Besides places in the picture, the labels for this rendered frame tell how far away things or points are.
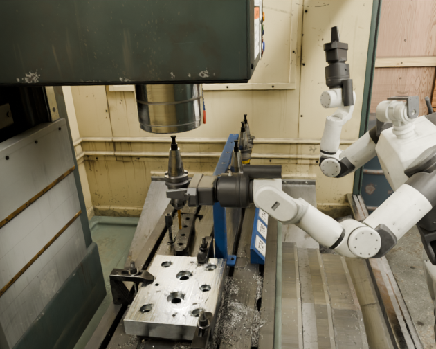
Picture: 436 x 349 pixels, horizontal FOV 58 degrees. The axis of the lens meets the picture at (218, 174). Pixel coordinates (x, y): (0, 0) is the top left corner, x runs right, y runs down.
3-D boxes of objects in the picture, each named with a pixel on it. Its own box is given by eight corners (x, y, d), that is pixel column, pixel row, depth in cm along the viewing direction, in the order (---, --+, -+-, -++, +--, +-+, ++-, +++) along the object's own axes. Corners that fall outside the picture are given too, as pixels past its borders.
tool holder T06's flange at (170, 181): (165, 178, 105) (165, 169, 104) (187, 176, 105) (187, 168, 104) (165, 188, 99) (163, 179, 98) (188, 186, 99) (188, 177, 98)
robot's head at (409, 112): (401, 120, 121) (400, 95, 119) (423, 121, 112) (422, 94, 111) (384, 123, 119) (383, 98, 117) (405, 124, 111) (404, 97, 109)
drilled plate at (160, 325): (226, 271, 125) (226, 258, 123) (212, 342, 99) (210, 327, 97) (158, 267, 129) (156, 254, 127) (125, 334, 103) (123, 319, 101)
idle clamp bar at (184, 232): (196, 227, 159) (195, 213, 157) (187, 266, 135) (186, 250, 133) (184, 227, 159) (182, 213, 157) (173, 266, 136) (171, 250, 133)
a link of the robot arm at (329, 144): (327, 119, 156) (319, 163, 165) (320, 126, 148) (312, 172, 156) (354, 124, 152) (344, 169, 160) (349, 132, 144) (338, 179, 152)
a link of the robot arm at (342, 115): (347, 86, 150) (340, 120, 156) (327, 88, 146) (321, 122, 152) (358, 91, 144) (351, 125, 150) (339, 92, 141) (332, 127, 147)
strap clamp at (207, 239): (214, 262, 137) (212, 225, 131) (207, 287, 125) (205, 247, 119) (205, 262, 137) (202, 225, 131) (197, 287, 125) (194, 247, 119)
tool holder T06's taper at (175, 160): (167, 170, 103) (165, 146, 100) (184, 169, 103) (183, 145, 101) (167, 177, 99) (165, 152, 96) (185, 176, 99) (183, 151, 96)
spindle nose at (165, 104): (141, 118, 103) (135, 72, 98) (202, 114, 104) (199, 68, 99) (135, 136, 88) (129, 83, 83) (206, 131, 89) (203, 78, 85)
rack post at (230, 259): (236, 257, 139) (234, 181, 127) (234, 266, 134) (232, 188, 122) (209, 255, 140) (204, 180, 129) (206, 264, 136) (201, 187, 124)
